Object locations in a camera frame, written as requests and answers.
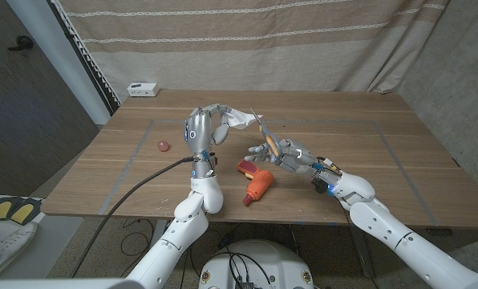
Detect white tissue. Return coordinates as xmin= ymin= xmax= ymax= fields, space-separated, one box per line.
xmin=225 ymin=107 xmax=263 ymax=130

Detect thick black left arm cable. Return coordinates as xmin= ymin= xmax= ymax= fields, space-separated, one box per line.
xmin=70 ymin=156 xmax=194 ymax=279

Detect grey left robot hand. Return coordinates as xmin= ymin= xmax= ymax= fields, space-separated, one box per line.
xmin=184 ymin=103 xmax=234 ymax=160

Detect white power strip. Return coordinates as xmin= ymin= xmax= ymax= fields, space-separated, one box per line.
xmin=127 ymin=82 xmax=160 ymax=98

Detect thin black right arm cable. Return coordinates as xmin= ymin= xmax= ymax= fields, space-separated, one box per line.
xmin=334 ymin=196 xmax=384 ymax=289

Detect beige striped backdrop curtain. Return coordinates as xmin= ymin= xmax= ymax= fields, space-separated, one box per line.
xmin=57 ymin=0 xmax=451 ymax=96

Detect yellow black foot pedal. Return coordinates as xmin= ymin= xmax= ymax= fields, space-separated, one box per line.
xmin=0 ymin=197 xmax=15 ymax=222
xmin=10 ymin=198 xmax=43 ymax=226

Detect orange toy drill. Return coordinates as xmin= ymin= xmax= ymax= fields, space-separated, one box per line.
xmin=237 ymin=158 xmax=275 ymax=207

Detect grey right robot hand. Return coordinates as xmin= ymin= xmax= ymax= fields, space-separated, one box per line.
xmin=245 ymin=137 xmax=318 ymax=176

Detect black white triangle-pattern trim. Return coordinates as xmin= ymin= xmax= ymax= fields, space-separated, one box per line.
xmin=48 ymin=0 xmax=123 ymax=116

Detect grey metal table leg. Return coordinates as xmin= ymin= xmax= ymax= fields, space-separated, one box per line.
xmin=148 ymin=219 xmax=168 ymax=250
xmin=349 ymin=226 xmax=375 ymax=279

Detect white shoe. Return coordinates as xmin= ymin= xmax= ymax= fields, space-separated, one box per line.
xmin=0 ymin=222 xmax=38 ymax=280

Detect orange grey scissors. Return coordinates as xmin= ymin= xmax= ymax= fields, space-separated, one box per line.
xmin=249 ymin=107 xmax=283 ymax=165

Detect white robot chest rim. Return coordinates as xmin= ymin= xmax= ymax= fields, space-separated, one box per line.
xmin=0 ymin=277 xmax=146 ymax=289

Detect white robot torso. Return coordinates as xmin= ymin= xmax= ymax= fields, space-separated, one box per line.
xmin=198 ymin=239 xmax=315 ymax=289

